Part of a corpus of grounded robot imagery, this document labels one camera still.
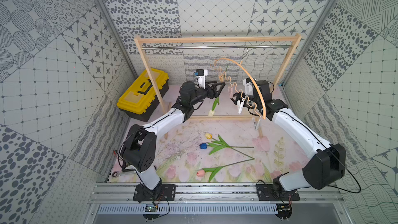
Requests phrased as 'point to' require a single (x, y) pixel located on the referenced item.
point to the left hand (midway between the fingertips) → (220, 80)
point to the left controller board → (151, 208)
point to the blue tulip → (221, 144)
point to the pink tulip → (201, 172)
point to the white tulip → (212, 112)
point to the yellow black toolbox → (141, 99)
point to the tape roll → (113, 173)
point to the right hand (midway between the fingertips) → (234, 99)
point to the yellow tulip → (221, 141)
